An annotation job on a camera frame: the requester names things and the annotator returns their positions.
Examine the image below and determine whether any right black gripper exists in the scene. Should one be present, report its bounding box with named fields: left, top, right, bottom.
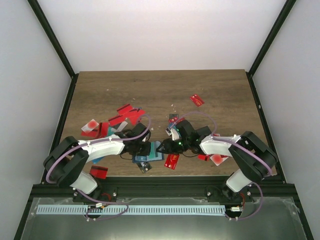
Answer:
left=156, top=138, right=190, bottom=156

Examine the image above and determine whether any navy blue card holder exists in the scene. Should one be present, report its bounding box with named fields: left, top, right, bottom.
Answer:
left=132, top=141, right=165, bottom=163

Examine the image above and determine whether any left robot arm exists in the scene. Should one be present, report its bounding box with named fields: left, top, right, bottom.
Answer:
left=43, top=122, right=151, bottom=202

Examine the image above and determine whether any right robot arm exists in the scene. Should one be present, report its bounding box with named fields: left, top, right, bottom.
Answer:
left=156, top=119, right=278, bottom=202

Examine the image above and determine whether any red VIP card centre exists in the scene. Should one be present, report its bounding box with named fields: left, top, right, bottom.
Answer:
left=164, top=154, right=180, bottom=170

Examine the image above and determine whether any black card upper centre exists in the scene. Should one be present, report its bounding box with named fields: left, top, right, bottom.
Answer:
left=168, top=113, right=179, bottom=122

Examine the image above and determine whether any white card red print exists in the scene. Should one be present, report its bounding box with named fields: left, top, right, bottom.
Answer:
left=113, top=121, right=128, bottom=133

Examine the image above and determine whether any black card right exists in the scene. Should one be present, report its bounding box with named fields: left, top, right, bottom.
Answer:
left=196, top=126, right=212, bottom=136

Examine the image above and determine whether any red striped card top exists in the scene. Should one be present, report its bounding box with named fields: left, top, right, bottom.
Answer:
left=117, top=103, right=133, bottom=116

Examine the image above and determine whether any red card front left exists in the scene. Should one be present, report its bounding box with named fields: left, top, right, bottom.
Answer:
left=89, top=165, right=108, bottom=180

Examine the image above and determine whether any white red dot card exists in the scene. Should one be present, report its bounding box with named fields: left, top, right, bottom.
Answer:
left=210, top=154, right=229, bottom=166
left=81, top=119, right=99, bottom=133

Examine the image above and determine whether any white red dot card left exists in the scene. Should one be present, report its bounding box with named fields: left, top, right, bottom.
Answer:
left=81, top=119, right=99, bottom=133

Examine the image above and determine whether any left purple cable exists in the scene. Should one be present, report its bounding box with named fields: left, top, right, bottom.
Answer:
left=46, top=114, right=153, bottom=222

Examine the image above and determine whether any purple cable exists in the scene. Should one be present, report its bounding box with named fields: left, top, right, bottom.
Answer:
left=46, top=114, right=153, bottom=222
left=168, top=111, right=274, bottom=222

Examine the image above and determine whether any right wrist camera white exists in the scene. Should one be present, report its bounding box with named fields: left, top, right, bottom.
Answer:
left=165, top=127, right=181, bottom=141

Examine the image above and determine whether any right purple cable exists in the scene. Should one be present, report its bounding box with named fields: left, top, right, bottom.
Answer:
left=168, top=111, right=274, bottom=222

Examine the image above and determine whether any white slotted cable duct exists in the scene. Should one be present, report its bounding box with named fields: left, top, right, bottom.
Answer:
left=36, top=204, right=226, bottom=216

